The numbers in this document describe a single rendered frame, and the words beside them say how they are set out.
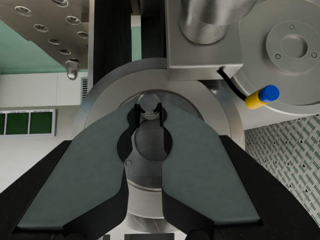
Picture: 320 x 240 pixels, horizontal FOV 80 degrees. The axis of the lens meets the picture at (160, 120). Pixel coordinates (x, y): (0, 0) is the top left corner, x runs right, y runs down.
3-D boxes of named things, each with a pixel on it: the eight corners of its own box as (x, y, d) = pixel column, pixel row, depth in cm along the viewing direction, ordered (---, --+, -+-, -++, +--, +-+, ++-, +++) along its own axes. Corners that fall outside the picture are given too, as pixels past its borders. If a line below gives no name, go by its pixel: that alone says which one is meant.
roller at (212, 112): (256, 108, 15) (189, 249, 14) (197, 133, 41) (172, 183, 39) (128, 44, 16) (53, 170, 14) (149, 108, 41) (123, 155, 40)
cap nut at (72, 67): (76, 60, 49) (76, 77, 48) (82, 66, 53) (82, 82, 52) (62, 60, 49) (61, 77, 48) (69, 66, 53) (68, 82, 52)
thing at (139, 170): (114, 200, 14) (99, 99, 15) (120, 194, 16) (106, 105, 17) (217, 180, 14) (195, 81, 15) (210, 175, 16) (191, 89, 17)
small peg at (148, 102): (156, 88, 12) (163, 110, 12) (157, 100, 15) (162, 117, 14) (134, 95, 12) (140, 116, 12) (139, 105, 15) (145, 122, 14)
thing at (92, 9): (96, -101, 21) (93, 61, 18) (131, 30, 44) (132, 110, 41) (92, -101, 21) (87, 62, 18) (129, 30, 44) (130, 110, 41)
